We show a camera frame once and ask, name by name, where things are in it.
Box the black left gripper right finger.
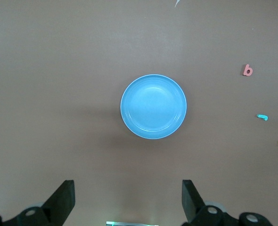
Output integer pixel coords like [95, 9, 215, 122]
[182, 180, 271, 226]

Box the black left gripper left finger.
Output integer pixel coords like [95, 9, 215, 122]
[0, 180, 76, 226]

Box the pink letter b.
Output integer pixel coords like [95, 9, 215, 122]
[242, 64, 254, 77]

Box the blue plate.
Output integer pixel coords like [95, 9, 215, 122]
[120, 74, 188, 140]

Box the brown table cover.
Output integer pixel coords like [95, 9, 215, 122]
[0, 0, 278, 226]

